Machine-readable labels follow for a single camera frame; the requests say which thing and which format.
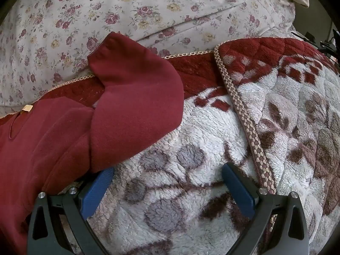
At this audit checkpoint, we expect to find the dark red sweater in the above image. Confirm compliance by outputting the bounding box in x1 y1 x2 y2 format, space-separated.
1 33 184 254

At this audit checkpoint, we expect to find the floral duvet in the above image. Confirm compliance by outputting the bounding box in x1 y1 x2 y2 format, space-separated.
1 0 295 116

